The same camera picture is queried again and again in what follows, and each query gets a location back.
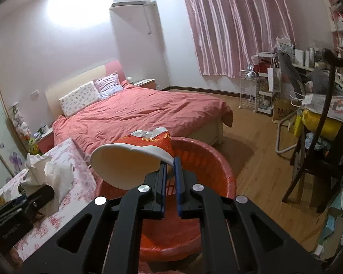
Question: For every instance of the stack of plush toys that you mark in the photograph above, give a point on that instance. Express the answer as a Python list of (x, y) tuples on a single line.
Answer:
[(24, 132)]

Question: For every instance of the white wire rack trolley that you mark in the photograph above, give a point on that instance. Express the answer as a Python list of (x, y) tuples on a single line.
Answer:
[(248, 90)]

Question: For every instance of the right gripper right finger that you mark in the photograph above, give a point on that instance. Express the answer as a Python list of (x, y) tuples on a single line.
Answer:
[(187, 206)]

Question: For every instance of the bed with red duvet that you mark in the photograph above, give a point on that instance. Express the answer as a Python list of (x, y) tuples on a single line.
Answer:
[(137, 108)]

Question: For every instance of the beige pink headboard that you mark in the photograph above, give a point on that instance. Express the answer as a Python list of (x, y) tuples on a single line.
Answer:
[(55, 92)]

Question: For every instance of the right bedside nightstand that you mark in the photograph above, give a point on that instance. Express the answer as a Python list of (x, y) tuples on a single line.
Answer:
[(146, 83)]

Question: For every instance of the pink striped curtain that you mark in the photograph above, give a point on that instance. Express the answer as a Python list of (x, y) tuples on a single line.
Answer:
[(228, 33)]

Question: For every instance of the white tissue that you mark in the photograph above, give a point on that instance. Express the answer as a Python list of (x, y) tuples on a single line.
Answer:
[(43, 170)]

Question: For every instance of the cluttered desk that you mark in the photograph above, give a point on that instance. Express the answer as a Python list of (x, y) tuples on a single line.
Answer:
[(294, 75)]

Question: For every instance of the pink floral tablecloth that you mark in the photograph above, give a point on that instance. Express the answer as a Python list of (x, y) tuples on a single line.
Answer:
[(82, 193)]

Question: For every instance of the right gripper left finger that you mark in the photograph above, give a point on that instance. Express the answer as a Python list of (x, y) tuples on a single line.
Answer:
[(155, 208)]

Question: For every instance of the red plastic laundry basket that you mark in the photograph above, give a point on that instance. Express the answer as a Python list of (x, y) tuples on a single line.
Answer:
[(126, 237)]

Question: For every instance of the dark wooden chair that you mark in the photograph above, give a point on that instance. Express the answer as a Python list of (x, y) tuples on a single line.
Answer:
[(326, 165)]

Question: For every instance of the left red nightstand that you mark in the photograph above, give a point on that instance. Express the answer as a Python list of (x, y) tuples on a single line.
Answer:
[(46, 142)]

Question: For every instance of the white floral pillow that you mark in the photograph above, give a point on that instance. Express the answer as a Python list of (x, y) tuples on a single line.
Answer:
[(79, 99)]

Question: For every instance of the pink striped pillow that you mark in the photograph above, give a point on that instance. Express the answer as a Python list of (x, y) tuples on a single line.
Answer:
[(108, 85)]

